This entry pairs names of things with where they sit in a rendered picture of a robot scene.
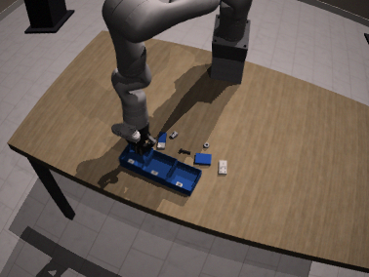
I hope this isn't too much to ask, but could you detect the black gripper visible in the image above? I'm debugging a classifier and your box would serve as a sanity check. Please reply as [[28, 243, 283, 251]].
[[127, 121, 158, 155]]

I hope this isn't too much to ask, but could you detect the white domino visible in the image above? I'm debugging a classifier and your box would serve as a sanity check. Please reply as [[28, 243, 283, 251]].
[[219, 160, 227, 175]]

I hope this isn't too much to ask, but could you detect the blue three-compartment bin rack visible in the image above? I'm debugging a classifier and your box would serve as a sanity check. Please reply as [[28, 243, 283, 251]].
[[119, 143, 201, 196]]

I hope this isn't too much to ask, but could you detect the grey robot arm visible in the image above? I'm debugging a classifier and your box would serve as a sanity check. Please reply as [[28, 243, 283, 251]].
[[102, 0, 253, 142]]

